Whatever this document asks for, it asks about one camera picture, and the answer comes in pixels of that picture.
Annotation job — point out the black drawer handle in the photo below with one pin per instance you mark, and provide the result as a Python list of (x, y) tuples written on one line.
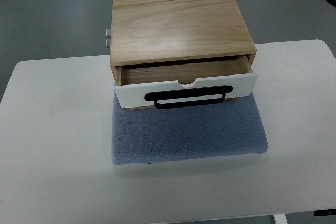
[(221, 91)]

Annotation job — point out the white top drawer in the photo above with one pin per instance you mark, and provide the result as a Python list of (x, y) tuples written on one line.
[(133, 82)]

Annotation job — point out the wooden drawer cabinet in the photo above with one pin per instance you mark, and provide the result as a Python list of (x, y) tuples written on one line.
[(150, 31)]

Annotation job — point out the blue mesh cushion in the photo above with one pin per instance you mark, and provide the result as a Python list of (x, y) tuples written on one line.
[(154, 135)]

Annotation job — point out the silver clamp behind cabinet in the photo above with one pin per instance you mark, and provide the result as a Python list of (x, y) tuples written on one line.
[(107, 38)]

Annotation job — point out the white table leg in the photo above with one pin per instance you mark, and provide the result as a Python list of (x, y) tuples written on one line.
[(280, 219)]

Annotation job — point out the black table control panel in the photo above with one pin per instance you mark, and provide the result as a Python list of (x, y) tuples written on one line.
[(325, 212)]

